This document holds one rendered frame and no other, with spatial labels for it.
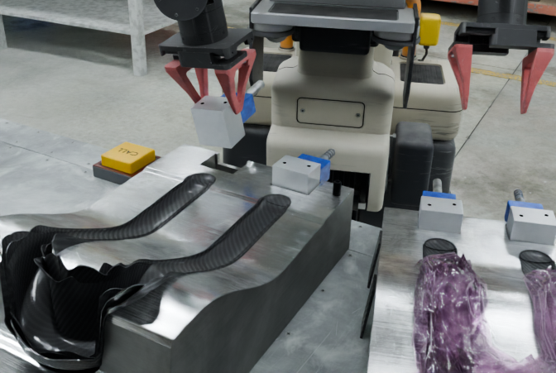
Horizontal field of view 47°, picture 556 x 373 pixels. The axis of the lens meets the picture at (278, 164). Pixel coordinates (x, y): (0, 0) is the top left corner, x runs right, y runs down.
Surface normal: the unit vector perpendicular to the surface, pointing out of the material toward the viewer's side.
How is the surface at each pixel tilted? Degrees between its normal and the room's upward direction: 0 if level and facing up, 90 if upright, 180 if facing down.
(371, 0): 90
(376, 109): 98
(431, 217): 90
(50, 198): 0
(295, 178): 90
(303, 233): 3
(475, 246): 0
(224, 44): 11
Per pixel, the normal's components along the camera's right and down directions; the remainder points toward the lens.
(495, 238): 0.03, -0.89
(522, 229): -0.20, 0.43
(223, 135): -0.47, 0.52
